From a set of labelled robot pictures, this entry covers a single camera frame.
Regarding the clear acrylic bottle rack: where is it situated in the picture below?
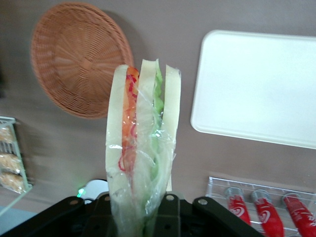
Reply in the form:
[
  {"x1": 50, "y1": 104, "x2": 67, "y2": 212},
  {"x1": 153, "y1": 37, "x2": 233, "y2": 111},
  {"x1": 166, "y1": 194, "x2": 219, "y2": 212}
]
[{"x1": 204, "y1": 175, "x2": 316, "y2": 237}]

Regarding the round brown wicker basket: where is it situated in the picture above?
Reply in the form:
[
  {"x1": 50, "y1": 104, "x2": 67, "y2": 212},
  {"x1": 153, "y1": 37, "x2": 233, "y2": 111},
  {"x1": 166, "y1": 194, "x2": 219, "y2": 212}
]
[{"x1": 30, "y1": 1, "x2": 135, "y2": 120}]

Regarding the red cola bottle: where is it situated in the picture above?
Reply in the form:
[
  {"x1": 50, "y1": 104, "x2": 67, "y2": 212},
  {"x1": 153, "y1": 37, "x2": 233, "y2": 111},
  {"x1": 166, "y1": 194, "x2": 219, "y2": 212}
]
[
  {"x1": 280, "y1": 192, "x2": 316, "y2": 237},
  {"x1": 224, "y1": 187, "x2": 252, "y2": 226},
  {"x1": 250, "y1": 189, "x2": 285, "y2": 237}
]

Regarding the clear box with snacks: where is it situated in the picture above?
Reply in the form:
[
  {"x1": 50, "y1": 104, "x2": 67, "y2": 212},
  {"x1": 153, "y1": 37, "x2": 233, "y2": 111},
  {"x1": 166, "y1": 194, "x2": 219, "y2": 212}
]
[{"x1": 0, "y1": 115, "x2": 33, "y2": 196}]

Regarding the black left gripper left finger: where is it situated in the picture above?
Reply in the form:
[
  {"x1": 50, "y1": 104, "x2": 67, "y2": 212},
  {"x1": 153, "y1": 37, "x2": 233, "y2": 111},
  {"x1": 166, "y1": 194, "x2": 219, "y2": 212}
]
[{"x1": 0, "y1": 192, "x2": 118, "y2": 237}]

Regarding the cream plastic tray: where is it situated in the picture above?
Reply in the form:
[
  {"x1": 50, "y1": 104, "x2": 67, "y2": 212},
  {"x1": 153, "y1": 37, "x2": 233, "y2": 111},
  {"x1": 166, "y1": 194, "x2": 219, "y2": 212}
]
[{"x1": 190, "y1": 29, "x2": 316, "y2": 150}]

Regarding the bagged fried snack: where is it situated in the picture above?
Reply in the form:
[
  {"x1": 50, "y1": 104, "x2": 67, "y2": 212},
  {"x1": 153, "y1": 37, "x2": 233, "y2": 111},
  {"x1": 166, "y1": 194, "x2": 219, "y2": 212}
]
[
  {"x1": 0, "y1": 126, "x2": 13, "y2": 144},
  {"x1": 0, "y1": 152, "x2": 22, "y2": 171},
  {"x1": 0, "y1": 171, "x2": 26, "y2": 194}
]

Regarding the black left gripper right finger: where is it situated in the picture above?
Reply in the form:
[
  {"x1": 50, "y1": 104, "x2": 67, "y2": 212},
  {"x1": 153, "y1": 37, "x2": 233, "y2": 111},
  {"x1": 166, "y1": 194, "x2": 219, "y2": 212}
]
[{"x1": 147, "y1": 194, "x2": 265, "y2": 237}]

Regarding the plastic-wrapped triangle sandwich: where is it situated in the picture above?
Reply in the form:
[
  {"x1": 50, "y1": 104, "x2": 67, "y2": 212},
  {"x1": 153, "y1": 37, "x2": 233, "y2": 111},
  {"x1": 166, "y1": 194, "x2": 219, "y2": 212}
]
[{"x1": 104, "y1": 58, "x2": 183, "y2": 237}]

